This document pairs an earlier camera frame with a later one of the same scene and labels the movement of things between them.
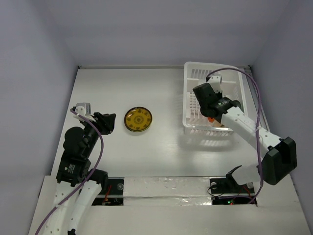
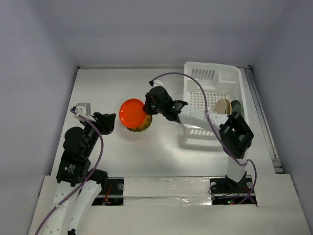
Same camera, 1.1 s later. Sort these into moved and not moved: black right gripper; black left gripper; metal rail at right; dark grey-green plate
Moved: black right gripper
Not moved: dark grey-green plate; metal rail at right; black left gripper
